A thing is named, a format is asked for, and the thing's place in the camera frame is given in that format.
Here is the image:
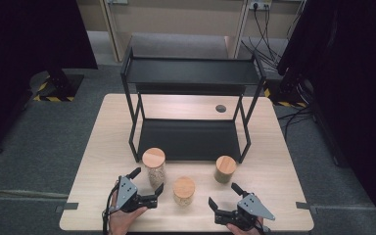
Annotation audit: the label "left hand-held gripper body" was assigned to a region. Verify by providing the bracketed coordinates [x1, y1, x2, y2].
[115, 175, 160, 213]

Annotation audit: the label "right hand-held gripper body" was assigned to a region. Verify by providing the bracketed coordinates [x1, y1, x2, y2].
[213, 192, 276, 232]

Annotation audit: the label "tall glass jar wooden lid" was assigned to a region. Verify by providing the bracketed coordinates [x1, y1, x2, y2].
[141, 147, 167, 189]

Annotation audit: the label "short glass jar pale contents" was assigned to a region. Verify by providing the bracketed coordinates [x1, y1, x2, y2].
[172, 176, 197, 208]

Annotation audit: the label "glass jar green contents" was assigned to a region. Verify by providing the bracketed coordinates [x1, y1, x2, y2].
[213, 155, 238, 184]

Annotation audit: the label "black two-tier metal rack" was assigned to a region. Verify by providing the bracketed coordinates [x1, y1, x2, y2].
[120, 45, 268, 165]

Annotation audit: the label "person's right hand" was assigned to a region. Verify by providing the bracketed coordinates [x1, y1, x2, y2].
[225, 217, 265, 235]

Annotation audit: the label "person's left hand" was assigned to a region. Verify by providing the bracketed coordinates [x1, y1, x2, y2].
[109, 199, 149, 235]

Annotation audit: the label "grey tape piece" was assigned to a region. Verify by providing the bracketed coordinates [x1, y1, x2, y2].
[295, 201, 317, 212]
[54, 202, 80, 213]

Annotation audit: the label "black hazard-striped stand base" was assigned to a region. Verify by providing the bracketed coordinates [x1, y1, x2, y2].
[28, 70, 85, 103]
[263, 76, 309, 109]

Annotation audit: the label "black curtain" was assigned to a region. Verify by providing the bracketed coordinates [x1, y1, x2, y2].
[275, 0, 376, 226]
[0, 0, 99, 158]

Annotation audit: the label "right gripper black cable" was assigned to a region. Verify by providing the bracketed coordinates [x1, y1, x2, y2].
[258, 217, 271, 234]

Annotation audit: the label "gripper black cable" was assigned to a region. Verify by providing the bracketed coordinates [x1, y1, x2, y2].
[101, 182, 121, 235]
[258, 217, 271, 234]

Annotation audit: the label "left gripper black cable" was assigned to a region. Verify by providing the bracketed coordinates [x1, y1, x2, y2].
[101, 182, 121, 235]

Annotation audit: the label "black floor cables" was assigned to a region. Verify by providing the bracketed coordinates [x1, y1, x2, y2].
[276, 103, 318, 139]

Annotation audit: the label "bundle of black plugged cables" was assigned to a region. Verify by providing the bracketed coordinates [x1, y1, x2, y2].
[240, 2, 307, 71]

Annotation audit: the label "light wooden cabinet frame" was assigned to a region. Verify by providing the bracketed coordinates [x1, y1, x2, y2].
[76, 0, 307, 63]

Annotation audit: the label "white wall power outlet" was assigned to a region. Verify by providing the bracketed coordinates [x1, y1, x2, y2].
[248, 0, 272, 11]

